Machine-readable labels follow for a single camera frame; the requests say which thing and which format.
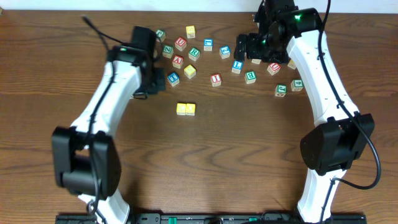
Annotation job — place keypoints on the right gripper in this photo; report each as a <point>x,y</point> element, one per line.
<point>242,47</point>

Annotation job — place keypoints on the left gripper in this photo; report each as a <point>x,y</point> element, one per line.
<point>158,80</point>

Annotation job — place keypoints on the yellow C block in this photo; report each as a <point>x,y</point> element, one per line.
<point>181,109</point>

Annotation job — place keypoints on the yellow O block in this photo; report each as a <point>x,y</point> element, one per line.
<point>190,109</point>

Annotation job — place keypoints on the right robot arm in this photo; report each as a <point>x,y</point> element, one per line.
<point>287,33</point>

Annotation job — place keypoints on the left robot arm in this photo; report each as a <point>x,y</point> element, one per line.
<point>86,161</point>

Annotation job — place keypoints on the blue 5 block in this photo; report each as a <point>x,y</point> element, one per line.
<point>256,61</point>

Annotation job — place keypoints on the blue T block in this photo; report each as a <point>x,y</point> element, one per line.
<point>173,79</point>

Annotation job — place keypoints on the blue L block lower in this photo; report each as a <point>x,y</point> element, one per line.
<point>237,67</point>

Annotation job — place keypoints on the blue l block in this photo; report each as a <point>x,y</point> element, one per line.
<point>237,67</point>
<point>208,45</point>

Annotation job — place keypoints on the blue 2 block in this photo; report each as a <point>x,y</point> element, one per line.
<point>225,52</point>

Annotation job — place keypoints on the red A block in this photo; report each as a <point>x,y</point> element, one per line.
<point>177,61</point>

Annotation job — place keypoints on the red U block right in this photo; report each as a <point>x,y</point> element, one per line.
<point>273,68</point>

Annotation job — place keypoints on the red u block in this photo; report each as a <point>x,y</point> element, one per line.
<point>180,44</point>
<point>273,68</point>

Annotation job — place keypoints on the green B block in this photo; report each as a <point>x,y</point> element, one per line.
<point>250,77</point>

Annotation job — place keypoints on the green Z block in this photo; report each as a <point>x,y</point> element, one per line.
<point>168,51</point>

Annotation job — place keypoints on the yellow S block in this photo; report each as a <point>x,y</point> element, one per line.
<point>190,71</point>

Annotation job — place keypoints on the yellow K block right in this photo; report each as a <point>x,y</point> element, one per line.
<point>291,65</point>

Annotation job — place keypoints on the blue L block top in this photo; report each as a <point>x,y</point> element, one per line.
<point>208,45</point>

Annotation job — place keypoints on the red U block left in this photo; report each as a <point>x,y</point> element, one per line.
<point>180,44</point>

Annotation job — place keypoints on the green J block top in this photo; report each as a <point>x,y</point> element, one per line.
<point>160,35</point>

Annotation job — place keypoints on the green j block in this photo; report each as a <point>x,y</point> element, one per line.
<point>160,35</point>
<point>280,90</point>

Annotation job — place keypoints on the green R block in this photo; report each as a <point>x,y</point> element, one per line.
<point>194,54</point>

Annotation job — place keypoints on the red I block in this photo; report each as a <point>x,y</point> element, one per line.
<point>216,80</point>

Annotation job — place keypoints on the green J block lower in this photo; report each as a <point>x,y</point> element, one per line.
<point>280,90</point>

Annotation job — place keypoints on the green 4 block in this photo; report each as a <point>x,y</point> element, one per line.
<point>296,85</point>

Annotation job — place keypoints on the plain yellow block top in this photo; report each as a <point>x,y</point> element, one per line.
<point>190,31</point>

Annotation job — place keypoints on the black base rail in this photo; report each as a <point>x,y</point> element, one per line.
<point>155,218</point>

